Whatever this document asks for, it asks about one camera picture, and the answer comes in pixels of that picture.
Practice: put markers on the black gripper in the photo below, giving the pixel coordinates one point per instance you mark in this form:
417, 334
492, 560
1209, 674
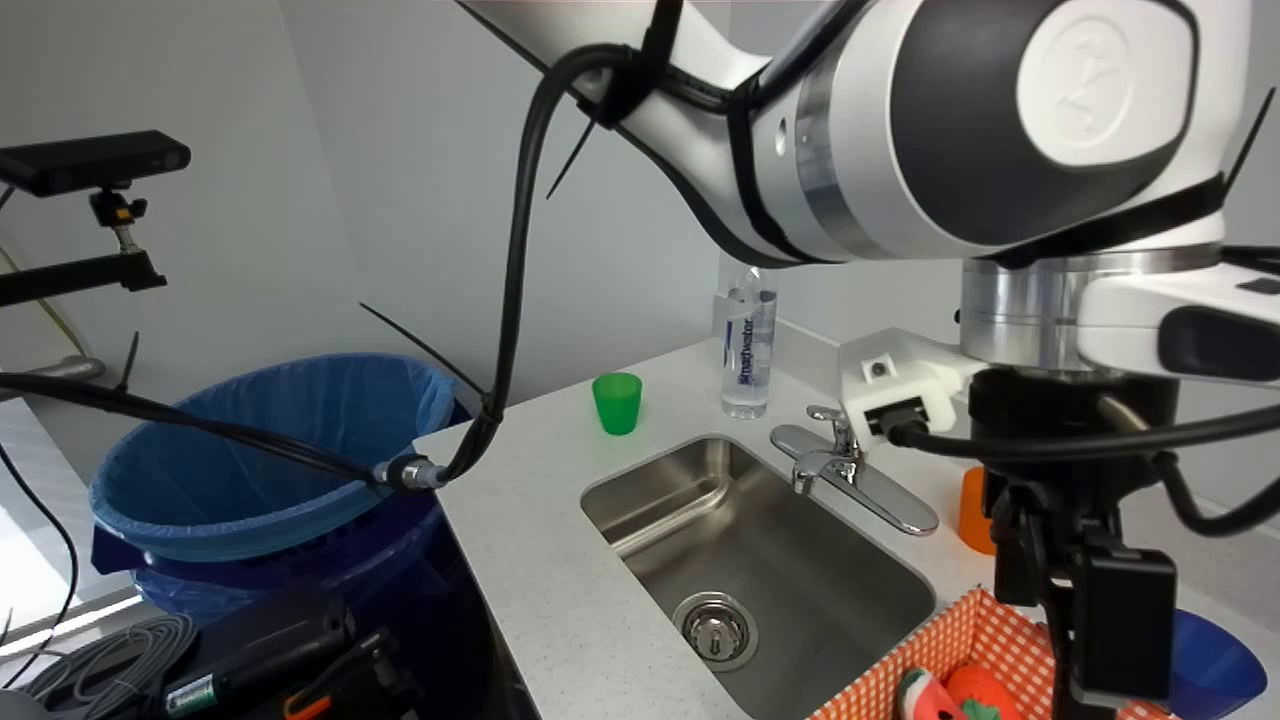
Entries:
1060, 445

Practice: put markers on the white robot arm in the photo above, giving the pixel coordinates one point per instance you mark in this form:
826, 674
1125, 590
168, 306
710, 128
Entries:
933, 122

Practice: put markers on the orange checkered cardboard box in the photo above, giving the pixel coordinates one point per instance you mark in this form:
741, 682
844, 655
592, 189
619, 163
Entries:
987, 635

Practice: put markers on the red round plush toy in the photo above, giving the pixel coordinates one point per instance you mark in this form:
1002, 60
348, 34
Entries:
987, 693

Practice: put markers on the watermelon slice plush toy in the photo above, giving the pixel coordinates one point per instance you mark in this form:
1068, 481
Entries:
923, 698

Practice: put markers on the orange plastic cup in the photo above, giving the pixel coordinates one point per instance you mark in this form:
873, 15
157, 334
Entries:
973, 514

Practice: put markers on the chrome sink faucet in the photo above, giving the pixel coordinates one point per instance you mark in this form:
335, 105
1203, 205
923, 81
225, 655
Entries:
840, 471

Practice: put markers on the stainless steel sink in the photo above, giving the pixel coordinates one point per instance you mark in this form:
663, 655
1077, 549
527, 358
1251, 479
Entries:
744, 560

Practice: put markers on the green plastic cup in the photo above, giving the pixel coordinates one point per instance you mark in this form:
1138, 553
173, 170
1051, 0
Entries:
619, 402

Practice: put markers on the black device with orange button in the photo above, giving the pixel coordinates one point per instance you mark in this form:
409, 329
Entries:
285, 674

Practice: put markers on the blue trash bin with bag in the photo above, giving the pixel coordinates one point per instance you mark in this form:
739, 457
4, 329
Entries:
243, 481

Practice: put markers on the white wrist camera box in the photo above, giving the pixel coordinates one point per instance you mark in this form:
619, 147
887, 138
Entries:
905, 380

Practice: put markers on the black camera on tripod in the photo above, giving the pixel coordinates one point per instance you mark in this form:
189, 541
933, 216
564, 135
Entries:
84, 163

